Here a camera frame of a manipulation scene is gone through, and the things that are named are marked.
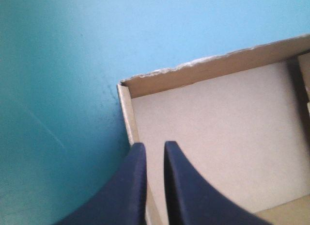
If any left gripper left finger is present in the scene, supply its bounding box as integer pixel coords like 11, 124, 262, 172
56, 142, 148, 225

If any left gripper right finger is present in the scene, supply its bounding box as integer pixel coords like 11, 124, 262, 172
164, 140, 257, 225

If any brown cardboard box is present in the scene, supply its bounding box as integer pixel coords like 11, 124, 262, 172
116, 33, 310, 225

